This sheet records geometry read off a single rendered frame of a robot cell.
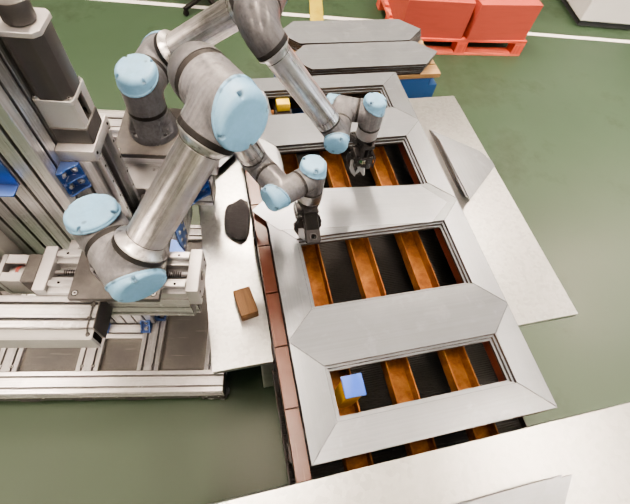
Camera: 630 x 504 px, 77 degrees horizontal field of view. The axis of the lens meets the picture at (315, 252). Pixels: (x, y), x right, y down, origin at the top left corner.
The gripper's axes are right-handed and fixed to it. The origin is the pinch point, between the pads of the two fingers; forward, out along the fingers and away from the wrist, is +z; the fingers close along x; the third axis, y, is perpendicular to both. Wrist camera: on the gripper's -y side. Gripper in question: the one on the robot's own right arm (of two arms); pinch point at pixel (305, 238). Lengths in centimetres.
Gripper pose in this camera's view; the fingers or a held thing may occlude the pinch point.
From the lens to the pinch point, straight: 136.7
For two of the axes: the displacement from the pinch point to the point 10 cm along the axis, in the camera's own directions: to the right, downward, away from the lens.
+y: -2.0, -8.5, 4.9
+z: -1.0, 5.1, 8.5
